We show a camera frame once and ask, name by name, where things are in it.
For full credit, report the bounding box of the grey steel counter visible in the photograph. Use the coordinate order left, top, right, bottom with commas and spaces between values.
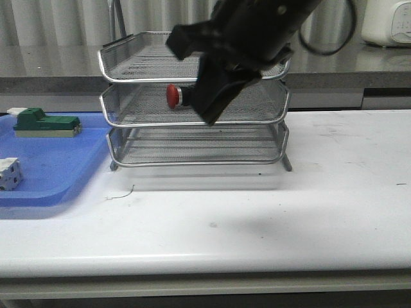
1, 43, 410, 112

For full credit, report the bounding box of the green electrical module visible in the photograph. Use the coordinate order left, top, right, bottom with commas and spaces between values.
7, 107, 82, 137

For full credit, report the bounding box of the silver rack frame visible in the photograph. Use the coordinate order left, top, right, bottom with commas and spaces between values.
104, 1, 292, 170

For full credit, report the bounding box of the thin stray wire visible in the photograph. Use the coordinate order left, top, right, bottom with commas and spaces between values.
104, 184, 136, 201

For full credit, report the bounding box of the silver mesh tray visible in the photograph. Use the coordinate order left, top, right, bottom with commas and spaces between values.
97, 30, 292, 84
107, 122, 291, 169
100, 80, 290, 128

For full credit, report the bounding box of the red emergency stop button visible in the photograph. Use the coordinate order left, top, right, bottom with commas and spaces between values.
166, 84, 194, 109

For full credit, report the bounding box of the white appliance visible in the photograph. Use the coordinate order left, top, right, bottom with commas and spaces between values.
361, 0, 410, 47

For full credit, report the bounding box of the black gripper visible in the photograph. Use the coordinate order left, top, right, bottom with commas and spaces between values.
166, 1, 319, 126

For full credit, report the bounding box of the blue plastic tray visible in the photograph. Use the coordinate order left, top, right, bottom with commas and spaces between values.
1, 113, 109, 208

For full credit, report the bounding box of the white terminal block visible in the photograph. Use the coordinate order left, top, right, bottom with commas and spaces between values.
0, 157, 23, 191

